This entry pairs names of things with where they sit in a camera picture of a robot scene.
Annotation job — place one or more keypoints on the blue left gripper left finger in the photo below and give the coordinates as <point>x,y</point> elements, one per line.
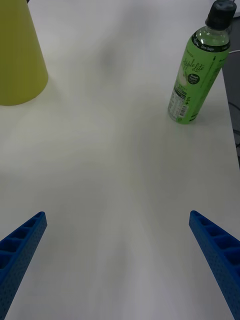
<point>17,255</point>

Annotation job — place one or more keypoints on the green-label bottle with black cap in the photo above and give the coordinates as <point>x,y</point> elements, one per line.
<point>197,82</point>

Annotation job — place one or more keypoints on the yellow-green plastic bin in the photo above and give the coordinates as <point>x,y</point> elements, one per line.
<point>17,62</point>

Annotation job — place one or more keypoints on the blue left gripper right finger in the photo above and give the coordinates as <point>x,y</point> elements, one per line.
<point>220,255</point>

